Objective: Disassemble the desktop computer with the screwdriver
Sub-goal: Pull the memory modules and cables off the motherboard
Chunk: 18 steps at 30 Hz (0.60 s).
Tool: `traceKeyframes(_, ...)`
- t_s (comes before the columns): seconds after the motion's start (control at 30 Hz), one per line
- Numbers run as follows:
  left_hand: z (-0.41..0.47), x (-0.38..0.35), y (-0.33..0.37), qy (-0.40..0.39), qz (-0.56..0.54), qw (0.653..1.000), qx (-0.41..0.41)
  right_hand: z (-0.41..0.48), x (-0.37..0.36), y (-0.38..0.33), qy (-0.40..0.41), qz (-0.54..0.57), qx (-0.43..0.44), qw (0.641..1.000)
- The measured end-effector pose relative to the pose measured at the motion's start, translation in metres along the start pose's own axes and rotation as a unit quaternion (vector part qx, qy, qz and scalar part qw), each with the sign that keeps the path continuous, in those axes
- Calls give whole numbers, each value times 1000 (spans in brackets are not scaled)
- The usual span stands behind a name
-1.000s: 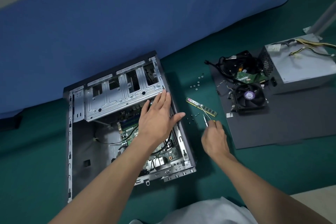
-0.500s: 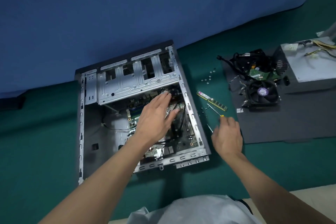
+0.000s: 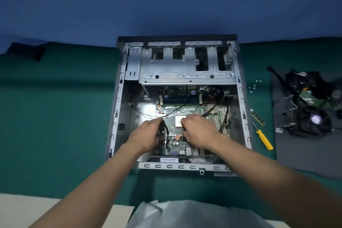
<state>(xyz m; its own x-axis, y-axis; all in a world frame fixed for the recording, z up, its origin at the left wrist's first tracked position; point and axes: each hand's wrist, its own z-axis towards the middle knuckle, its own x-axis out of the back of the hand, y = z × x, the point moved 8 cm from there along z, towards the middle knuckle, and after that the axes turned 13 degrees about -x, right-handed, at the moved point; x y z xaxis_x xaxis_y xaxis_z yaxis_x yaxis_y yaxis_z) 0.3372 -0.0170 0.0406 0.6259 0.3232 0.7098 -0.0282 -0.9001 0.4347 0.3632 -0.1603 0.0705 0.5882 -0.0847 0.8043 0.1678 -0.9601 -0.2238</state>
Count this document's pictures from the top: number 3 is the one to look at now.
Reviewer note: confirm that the green floor mat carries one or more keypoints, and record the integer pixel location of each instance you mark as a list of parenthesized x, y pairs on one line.
[(53, 129)]

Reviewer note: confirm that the person's left hand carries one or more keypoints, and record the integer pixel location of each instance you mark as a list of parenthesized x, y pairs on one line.
[(147, 135)]

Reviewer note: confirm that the black flat base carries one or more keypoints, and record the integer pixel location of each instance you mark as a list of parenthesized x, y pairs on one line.
[(26, 51)]

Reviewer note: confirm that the green motherboard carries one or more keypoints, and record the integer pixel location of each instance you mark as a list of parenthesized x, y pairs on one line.
[(176, 142)]

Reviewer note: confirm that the desktop computer case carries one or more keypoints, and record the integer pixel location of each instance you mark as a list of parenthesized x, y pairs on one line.
[(125, 118)]

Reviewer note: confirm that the person's right hand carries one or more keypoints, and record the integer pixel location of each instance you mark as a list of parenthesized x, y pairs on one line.
[(203, 131)]

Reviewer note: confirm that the hard drive with cables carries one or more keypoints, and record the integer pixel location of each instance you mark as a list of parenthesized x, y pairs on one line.
[(310, 91)]

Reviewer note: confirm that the black processor cooler fan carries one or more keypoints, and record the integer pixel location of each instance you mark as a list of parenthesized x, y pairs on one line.
[(315, 119)]

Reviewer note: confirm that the silver metal drive cage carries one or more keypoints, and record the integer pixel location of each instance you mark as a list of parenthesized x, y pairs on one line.
[(171, 75)]

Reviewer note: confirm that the person's right forearm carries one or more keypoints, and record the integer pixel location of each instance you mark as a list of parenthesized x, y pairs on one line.
[(283, 182)]

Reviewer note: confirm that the black side panel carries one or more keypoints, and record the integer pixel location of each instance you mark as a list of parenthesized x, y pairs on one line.
[(307, 155)]

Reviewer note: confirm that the person's left forearm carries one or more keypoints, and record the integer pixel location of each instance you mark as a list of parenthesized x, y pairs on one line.
[(88, 190)]

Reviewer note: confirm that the cluster of silver screws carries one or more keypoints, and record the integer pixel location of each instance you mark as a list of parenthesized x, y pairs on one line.
[(253, 86)]

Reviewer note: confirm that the person's white shirt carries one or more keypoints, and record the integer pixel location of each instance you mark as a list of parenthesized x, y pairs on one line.
[(197, 215)]

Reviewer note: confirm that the blue cloth curtain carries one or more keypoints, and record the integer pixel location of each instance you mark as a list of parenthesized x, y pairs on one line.
[(160, 3)]

